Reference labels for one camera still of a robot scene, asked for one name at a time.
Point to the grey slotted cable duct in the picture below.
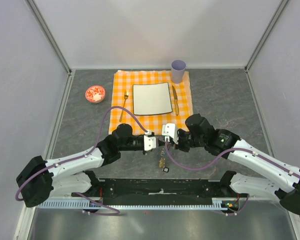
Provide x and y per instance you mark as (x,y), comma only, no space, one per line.
(84,204)

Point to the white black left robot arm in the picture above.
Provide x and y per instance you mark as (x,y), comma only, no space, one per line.
(38,180)

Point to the gold knife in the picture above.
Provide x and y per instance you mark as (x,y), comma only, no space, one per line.
(177,110)

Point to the white square plate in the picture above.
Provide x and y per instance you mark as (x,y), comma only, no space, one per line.
(151,99)

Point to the orange white checkered cloth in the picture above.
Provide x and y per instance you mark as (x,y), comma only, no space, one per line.
(126,79)

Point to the lilac plastic cup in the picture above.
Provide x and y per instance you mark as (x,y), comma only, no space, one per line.
(178,68)

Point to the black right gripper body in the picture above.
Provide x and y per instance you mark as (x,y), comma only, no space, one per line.
(186,140)

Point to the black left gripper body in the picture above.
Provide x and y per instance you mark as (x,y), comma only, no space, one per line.
(135,144)

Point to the gold fork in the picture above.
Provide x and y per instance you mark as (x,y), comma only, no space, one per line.
(126,96)

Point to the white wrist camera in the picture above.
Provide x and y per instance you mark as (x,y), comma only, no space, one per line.
(170,133)
(149,141)

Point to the black key tag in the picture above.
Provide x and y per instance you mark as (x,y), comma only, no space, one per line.
(166,170)

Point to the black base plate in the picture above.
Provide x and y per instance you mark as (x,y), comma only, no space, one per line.
(158,192)

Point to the red white patterned bowl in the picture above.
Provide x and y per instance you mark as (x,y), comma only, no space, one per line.
(95,94)

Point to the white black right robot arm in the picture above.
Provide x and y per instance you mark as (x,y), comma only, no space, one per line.
(279,181)

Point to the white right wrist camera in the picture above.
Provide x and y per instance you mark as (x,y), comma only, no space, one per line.
(170,133)

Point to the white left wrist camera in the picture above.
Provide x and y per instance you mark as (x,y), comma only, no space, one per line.
(149,141)

